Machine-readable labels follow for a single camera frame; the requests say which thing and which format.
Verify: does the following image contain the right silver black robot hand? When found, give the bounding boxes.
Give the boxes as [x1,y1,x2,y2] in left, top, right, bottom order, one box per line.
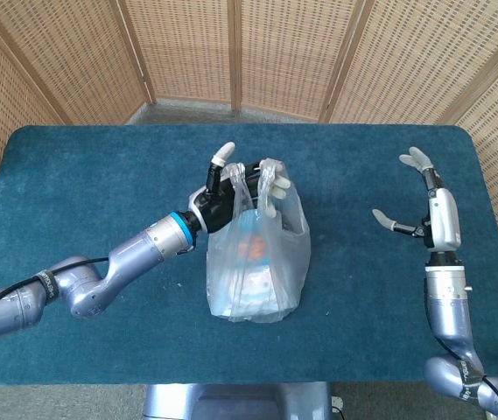
[371,146,462,254]

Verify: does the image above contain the transparent plastic carrier bag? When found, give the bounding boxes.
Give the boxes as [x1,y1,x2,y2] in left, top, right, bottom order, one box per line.
[204,157,312,325]

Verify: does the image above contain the blue cookie snack pack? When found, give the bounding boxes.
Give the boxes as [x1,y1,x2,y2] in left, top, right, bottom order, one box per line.
[234,211,277,269]

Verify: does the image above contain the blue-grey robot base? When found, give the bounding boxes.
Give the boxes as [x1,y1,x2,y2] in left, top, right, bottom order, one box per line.
[142,382,333,420]

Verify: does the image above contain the blue carpet table cover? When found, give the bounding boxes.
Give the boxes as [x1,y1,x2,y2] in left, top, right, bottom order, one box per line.
[0,124,498,387]

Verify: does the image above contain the white tissue pack with face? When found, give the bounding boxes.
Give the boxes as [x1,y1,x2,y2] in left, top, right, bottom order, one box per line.
[229,265,285,317]

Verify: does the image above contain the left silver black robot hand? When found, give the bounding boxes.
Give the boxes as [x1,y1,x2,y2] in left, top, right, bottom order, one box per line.
[188,141,289,233]

